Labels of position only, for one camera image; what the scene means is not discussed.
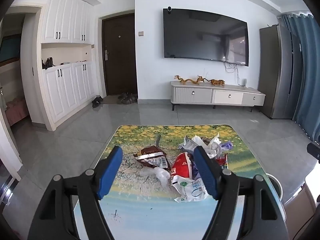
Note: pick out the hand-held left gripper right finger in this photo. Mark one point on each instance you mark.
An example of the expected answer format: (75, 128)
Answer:
(205, 167)

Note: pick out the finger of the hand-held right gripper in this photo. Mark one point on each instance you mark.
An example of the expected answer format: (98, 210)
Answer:
(315, 151)

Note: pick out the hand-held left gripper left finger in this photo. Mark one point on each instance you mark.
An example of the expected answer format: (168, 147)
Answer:
(112, 165)

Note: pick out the small red wrapper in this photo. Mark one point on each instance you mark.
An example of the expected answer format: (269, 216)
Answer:
(222, 161)

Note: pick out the red snack bag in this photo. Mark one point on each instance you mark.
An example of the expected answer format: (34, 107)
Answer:
(183, 166)

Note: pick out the white printed plastic bag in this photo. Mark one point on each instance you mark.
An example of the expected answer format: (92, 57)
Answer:
(187, 188)

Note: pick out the brown snack wrapper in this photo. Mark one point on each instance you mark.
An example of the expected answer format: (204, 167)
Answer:
(152, 158)

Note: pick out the clear plastic bag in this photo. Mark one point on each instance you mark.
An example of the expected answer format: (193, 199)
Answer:
(157, 175)

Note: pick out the white trash bin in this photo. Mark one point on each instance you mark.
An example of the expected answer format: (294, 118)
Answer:
(275, 187)

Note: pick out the crumpled white plastic bag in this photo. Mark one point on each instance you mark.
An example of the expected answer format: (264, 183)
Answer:
(212, 147)

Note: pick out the silver grey wrapper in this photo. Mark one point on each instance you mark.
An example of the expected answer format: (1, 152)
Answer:
(188, 143)

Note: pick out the purple wrapper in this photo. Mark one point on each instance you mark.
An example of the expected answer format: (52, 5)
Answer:
(227, 146)

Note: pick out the brown doormat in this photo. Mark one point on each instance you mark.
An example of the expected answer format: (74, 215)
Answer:
(110, 100)

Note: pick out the pair of black shoes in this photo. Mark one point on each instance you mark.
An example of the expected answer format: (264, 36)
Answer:
(97, 101)

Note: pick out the pair of brown sandals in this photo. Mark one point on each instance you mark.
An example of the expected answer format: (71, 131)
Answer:
(128, 98)

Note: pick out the blue curtain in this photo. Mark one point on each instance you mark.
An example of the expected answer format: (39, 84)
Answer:
(307, 80)

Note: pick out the white television stand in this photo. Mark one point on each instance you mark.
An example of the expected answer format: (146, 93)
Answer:
(195, 95)

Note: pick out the grey refrigerator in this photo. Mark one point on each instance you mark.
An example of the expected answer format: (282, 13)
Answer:
(277, 75)

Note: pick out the golden tiger figurine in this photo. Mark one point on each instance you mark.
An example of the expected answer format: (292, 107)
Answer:
(217, 82)

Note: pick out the short golden dragon figurine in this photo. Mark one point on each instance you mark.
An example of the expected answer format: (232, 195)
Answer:
(202, 79)

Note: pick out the long golden dragon figurine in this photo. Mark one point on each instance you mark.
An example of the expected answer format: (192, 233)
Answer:
(186, 80)

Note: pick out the small white device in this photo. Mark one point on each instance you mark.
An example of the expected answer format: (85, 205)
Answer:
(244, 82)

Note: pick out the dark brown entrance door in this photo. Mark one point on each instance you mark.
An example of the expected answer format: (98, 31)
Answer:
(120, 62)

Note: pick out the pink bed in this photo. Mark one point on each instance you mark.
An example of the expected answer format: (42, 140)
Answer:
(17, 110)

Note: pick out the dark handbag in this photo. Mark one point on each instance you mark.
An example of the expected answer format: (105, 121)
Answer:
(49, 62)

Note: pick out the white tall cabinet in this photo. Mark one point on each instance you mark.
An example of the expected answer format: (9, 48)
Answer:
(65, 17)

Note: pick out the wall mounted television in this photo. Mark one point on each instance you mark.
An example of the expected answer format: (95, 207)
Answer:
(205, 35)

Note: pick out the wall light switch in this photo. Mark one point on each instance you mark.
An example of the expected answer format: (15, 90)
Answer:
(141, 33)

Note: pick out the small camera on television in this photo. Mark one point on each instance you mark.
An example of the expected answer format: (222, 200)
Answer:
(169, 9)

